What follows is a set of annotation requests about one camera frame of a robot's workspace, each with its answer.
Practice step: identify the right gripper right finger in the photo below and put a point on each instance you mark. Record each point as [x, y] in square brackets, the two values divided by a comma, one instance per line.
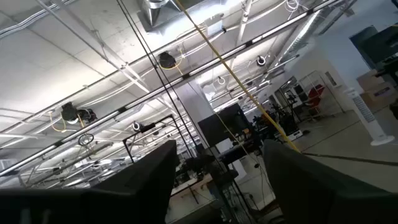
[298, 186]

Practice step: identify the black machine on white base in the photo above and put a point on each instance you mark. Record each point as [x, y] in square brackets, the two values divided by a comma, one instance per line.
[286, 124]

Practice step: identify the red chair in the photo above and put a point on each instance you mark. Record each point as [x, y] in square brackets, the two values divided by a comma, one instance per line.
[316, 91]

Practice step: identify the long ceiling light strip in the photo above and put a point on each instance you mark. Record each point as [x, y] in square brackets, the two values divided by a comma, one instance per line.
[149, 95]

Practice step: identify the wooden workbench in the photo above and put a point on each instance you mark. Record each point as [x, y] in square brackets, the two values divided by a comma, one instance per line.
[199, 183]

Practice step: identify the white square pillar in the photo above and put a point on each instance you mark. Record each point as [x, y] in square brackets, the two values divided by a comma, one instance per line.
[194, 102]

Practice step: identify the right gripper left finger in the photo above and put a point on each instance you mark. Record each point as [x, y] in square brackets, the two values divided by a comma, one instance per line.
[140, 193]

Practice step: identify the silver ceiling duct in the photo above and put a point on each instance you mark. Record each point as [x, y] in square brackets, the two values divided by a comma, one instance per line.
[155, 12]

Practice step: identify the dark wall screen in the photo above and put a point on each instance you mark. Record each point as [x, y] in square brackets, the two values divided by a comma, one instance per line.
[377, 46]

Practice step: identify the white tower fan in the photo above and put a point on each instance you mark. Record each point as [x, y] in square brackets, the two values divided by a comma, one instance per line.
[365, 112]

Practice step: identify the black monitor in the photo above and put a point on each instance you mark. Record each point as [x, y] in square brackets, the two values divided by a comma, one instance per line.
[224, 124]

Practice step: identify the black metal frame stand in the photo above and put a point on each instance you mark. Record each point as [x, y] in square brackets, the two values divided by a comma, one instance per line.
[161, 120]

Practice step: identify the cardboard boxes stack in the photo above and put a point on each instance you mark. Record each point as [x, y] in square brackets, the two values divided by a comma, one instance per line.
[376, 90]

